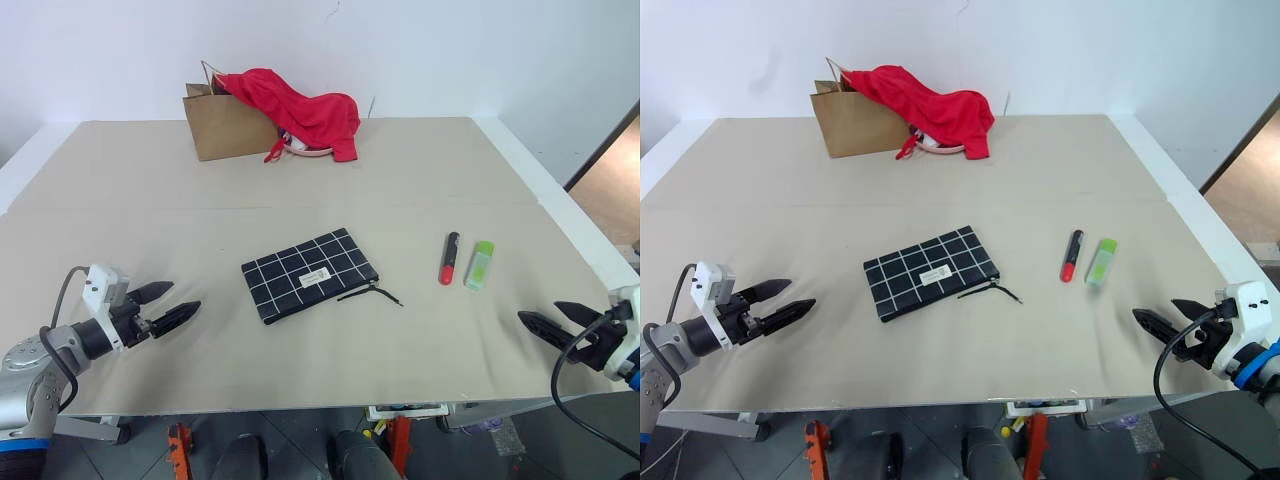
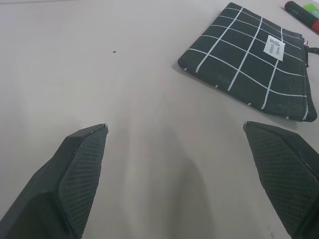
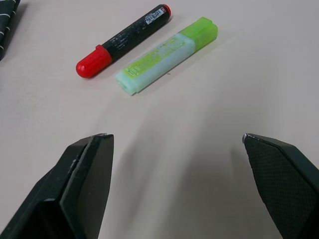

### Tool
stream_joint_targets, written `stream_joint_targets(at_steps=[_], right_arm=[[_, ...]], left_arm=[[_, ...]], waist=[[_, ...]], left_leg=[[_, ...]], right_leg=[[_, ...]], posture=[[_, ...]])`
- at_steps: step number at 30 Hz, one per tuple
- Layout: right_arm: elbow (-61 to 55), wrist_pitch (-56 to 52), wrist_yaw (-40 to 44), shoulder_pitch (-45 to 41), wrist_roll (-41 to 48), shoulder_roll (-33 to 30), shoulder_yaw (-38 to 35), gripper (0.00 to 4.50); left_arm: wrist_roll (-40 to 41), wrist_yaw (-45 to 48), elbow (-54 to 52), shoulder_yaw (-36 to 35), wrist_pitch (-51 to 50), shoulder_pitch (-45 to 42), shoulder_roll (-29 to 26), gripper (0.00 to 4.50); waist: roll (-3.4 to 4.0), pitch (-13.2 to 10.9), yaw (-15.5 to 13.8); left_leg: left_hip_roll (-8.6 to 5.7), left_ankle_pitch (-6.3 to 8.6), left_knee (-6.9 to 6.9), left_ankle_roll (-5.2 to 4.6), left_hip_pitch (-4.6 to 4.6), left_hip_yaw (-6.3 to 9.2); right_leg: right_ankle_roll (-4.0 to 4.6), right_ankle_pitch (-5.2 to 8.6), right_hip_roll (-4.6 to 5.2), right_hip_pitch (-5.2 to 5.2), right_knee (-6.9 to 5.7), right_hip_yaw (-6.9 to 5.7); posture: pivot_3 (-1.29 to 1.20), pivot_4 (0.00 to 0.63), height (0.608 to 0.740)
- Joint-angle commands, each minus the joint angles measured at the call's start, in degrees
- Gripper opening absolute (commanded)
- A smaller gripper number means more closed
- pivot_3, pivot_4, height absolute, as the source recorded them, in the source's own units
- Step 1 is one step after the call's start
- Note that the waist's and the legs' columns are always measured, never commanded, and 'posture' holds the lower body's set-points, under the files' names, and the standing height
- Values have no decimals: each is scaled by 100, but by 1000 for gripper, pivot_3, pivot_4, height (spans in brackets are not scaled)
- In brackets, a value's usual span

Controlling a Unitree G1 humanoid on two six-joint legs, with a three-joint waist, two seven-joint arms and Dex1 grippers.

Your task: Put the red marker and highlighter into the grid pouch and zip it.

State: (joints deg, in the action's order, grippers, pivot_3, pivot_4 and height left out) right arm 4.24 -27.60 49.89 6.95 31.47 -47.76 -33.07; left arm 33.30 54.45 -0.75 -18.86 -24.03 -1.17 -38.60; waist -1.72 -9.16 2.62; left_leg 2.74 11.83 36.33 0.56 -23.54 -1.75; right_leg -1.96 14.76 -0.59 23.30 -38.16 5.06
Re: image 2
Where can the green highlighter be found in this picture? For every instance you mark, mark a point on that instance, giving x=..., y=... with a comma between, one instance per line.
x=312, y=7

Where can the dark green marker red cap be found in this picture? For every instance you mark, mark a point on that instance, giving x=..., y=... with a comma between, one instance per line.
x=299, y=13

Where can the black grid-pattern pouch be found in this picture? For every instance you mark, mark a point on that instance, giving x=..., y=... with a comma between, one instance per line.
x=236, y=49

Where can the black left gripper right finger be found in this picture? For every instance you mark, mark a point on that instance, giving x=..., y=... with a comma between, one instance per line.
x=286, y=179

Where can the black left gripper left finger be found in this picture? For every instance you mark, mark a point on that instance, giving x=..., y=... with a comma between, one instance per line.
x=49, y=189

